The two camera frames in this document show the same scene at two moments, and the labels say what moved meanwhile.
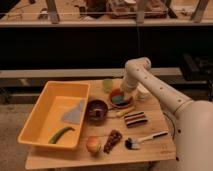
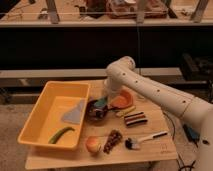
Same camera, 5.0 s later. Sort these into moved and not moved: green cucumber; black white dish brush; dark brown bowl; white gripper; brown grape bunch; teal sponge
Moved: white gripper; teal sponge
Not moved: brown grape bunch; black white dish brush; green cucumber; dark brown bowl
